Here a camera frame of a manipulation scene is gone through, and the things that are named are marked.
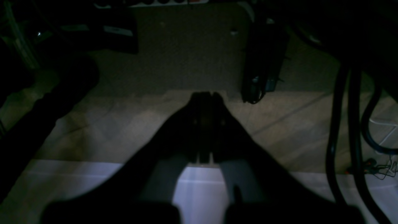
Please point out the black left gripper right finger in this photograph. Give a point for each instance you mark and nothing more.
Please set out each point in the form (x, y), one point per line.
(263, 192)

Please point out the dark equipment box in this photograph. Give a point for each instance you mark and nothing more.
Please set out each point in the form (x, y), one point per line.
(264, 56)

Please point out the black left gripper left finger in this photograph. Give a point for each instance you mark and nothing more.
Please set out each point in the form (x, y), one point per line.
(141, 191)

